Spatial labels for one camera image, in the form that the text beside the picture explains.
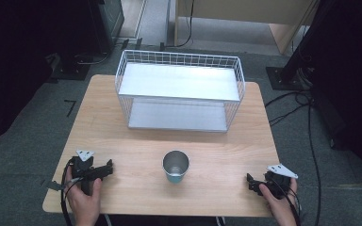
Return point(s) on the black stand with base plate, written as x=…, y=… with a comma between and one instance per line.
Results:
x=290, y=73

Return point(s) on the metal cup with teal outside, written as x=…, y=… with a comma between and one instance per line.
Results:
x=175, y=166

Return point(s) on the person's left hand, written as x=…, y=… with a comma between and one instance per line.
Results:
x=85, y=205

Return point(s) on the light wooden furniture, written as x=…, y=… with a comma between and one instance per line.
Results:
x=248, y=12

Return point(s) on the black cabinet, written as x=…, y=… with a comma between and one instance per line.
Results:
x=106, y=22

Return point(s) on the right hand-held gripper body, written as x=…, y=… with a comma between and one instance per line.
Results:
x=279, y=180

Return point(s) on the black stand base plate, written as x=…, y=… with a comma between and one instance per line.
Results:
x=70, y=70

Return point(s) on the person's right hand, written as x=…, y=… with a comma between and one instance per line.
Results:
x=279, y=209

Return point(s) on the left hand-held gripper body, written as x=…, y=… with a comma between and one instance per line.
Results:
x=86, y=172

